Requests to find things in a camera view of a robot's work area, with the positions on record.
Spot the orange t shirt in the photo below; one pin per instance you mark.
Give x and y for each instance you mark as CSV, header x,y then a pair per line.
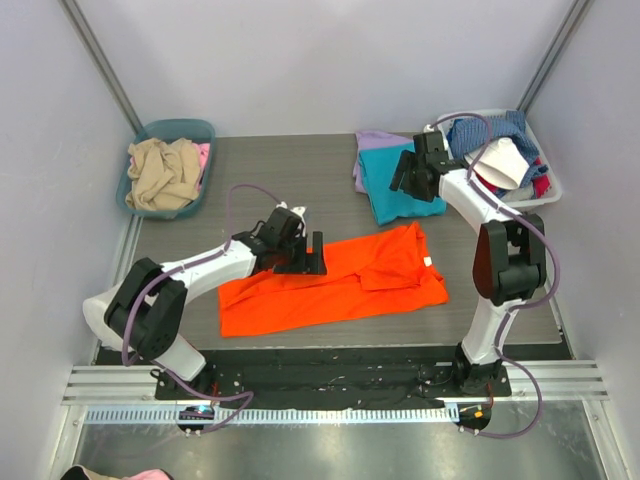
x,y
385,273

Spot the beige crumpled shirt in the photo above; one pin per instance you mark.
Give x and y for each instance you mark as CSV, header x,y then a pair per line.
x,y
163,175

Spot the pink cloth at bottom edge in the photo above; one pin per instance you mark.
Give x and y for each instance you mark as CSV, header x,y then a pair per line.
x,y
78,472

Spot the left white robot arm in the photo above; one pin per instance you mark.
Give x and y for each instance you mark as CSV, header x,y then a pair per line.
x,y
141,316

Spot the folded lavender t shirt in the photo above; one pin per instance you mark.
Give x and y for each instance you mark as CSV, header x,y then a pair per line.
x,y
370,140

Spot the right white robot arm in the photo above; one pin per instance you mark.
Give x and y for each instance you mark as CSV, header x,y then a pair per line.
x,y
509,263

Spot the red garment in basket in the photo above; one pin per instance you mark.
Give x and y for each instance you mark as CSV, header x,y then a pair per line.
x,y
535,184

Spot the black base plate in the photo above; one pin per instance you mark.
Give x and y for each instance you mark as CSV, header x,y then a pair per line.
x,y
333,379

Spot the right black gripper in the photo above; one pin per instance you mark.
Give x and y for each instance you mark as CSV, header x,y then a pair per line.
x,y
409,176

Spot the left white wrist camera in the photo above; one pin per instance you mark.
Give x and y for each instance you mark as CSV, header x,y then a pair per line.
x,y
298,211

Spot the pink garment in basket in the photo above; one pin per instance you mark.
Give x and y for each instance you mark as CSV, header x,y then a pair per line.
x,y
203,150

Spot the blue checkered garment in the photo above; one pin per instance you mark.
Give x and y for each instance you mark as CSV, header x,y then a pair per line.
x,y
466,136

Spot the white mesh bag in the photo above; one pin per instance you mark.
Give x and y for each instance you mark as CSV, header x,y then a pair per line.
x,y
94,309

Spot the white slotted cable duct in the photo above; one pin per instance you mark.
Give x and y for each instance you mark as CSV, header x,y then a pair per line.
x,y
184,415

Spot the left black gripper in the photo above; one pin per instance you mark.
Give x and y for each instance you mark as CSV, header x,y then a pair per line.
x,y
304,265

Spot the white plastic basket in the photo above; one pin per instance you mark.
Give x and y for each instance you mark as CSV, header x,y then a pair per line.
x,y
553,194

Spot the folded teal t shirt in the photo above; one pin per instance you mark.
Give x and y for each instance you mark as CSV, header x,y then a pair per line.
x,y
377,168

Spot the white garment in basket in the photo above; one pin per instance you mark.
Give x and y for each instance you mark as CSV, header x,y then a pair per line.
x,y
501,165

